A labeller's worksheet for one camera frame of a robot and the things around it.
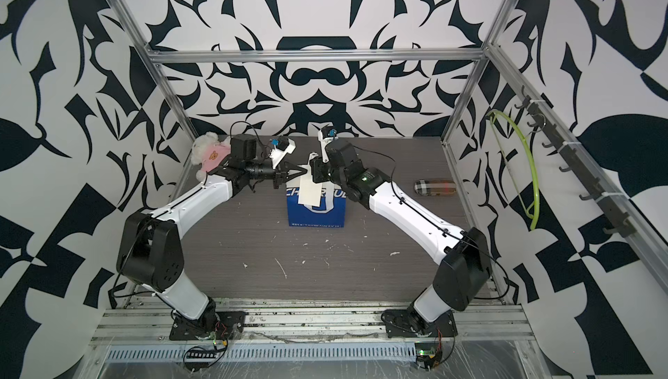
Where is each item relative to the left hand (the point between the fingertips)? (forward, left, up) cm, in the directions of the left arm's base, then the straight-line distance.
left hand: (304, 165), depth 82 cm
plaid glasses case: (+4, -48, -20) cm, 52 cm away
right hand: (-1, -3, +5) cm, 6 cm away
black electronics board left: (-46, +30, -27) cm, 61 cm away
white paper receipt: (-6, -1, -6) cm, 8 cm away
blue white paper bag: (-10, -8, -12) cm, 18 cm away
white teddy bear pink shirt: (+21, +40, -15) cm, 47 cm away
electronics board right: (-48, -32, -23) cm, 62 cm away
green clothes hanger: (-20, -60, +2) cm, 63 cm away
